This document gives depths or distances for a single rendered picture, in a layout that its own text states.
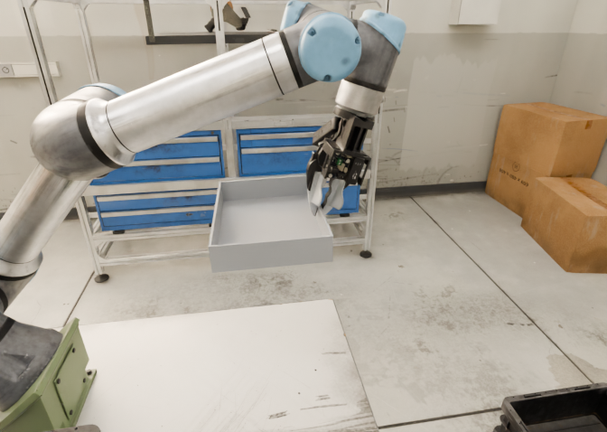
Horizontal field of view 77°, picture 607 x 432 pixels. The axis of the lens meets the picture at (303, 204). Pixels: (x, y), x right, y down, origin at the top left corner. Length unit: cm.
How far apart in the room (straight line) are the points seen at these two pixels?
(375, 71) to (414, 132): 271
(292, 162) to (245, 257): 162
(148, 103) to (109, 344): 71
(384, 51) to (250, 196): 43
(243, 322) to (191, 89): 70
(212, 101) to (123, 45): 253
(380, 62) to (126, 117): 38
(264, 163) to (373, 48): 162
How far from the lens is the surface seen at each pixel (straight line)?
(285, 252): 63
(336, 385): 93
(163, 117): 53
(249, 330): 105
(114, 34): 303
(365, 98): 65
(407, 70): 321
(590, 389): 127
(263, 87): 50
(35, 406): 87
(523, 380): 208
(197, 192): 226
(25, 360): 89
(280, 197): 87
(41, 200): 81
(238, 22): 224
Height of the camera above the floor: 142
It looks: 26 degrees down
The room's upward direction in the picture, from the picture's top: straight up
